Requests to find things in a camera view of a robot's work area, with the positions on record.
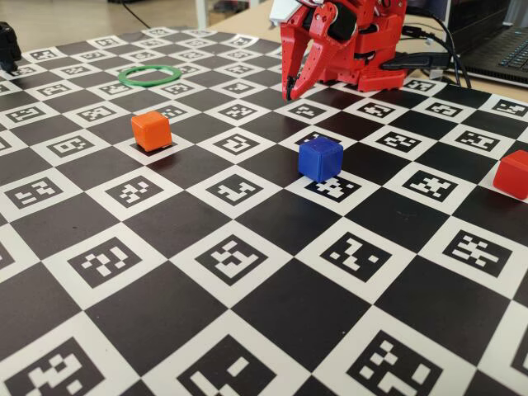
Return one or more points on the red robot arm with base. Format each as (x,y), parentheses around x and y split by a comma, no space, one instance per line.
(379,49)

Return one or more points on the black laptop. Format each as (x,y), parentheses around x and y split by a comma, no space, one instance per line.
(491,37)

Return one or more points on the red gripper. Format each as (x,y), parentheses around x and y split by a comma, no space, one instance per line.
(321,46)

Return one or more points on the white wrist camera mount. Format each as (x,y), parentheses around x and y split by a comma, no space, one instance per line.
(282,10)

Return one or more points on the red cube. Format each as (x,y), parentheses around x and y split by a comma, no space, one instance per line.
(513,173)

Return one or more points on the black plastic device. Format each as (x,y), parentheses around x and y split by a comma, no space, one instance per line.
(8,49)

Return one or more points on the blue cube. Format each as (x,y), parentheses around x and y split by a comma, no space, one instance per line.
(319,158)

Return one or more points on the white furniture leg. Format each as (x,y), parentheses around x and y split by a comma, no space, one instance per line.
(203,12)

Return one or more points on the black white marker checkerboard mat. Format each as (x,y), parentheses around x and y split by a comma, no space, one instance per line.
(247,268)

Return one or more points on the orange cube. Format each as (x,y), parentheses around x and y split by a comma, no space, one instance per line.
(150,130)

